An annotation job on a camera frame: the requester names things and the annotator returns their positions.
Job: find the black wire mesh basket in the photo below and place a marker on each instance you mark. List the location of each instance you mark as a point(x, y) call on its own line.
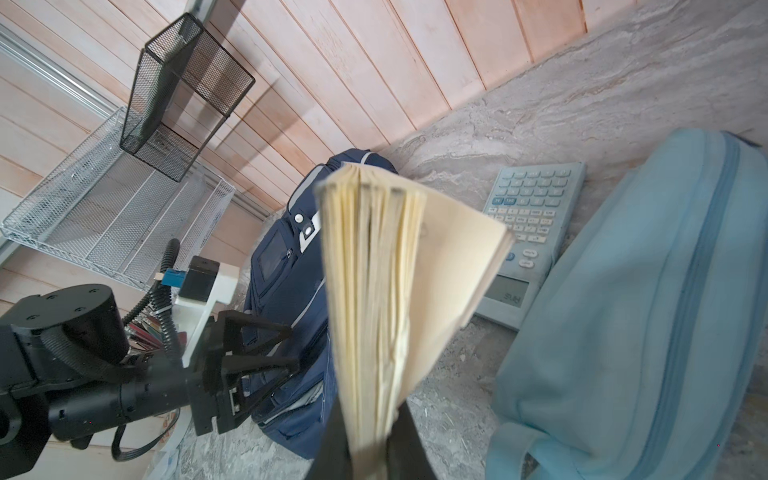
point(186, 86)

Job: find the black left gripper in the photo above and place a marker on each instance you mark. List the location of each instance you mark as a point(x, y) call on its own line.
point(233, 371)

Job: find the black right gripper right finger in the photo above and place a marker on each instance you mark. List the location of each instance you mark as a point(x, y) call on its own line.
point(406, 457)

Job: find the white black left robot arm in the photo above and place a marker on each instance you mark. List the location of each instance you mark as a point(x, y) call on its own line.
point(67, 372)

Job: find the light blue pencil pouch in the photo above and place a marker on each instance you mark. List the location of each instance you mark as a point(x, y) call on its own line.
point(633, 361)

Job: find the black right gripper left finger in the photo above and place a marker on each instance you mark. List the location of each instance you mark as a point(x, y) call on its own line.
point(332, 461)

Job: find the grey calculator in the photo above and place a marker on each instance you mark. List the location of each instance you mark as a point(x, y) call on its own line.
point(536, 202)

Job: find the navy blue student backpack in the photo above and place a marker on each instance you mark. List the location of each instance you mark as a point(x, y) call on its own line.
point(287, 286)

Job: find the navy blue notebook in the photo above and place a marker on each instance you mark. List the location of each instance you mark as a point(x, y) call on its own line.
point(405, 268)

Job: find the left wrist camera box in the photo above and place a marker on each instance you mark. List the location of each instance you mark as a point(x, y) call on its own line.
point(204, 284)

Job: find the white wire mesh shelf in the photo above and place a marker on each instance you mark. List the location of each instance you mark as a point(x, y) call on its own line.
point(107, 211)

